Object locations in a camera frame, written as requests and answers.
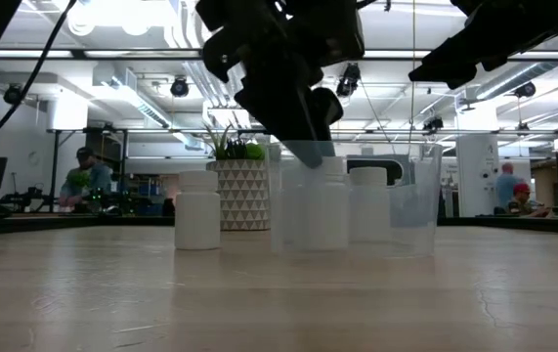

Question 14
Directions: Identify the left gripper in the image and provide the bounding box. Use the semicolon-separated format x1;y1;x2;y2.
194;0;365;170

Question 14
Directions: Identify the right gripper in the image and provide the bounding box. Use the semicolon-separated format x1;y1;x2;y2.
408;0;558;91

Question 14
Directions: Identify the white pill bottle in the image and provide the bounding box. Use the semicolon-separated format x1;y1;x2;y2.
307;155;350;249
349;166;391;244
174;169;222;251

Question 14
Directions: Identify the clear plastic basket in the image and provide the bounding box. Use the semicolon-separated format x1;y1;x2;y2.
267;140;445;259

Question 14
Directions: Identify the white pillar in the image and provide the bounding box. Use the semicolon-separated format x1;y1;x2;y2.
455;134;499;216

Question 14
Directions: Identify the succulent in patterned pot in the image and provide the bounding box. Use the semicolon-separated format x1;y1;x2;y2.
203;122;273;232

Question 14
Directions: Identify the person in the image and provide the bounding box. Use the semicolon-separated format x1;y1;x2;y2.
58;146;113;209
506;183;551;219
494;162;522;216

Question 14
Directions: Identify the black overhead light bar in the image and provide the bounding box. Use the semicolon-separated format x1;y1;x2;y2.
0;47;558;62

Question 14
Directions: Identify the thin hanging cord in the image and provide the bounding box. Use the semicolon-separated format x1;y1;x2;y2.
409;0;416;142

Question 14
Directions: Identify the black metal table frame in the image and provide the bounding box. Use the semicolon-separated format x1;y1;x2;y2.
0;212;558;237

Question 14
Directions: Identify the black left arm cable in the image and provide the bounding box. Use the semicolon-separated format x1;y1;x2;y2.
0;0;79;158

